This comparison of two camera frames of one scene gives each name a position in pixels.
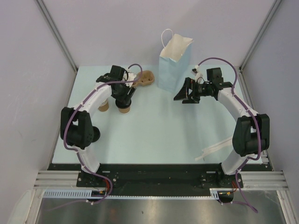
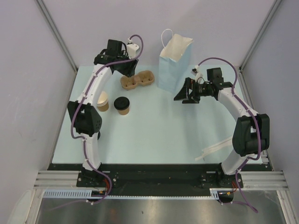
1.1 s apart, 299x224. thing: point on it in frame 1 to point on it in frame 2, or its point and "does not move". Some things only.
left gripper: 125,96 to 130,71
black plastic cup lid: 123,103 does not move
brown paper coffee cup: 124,110 does not move
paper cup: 104,106 does not move
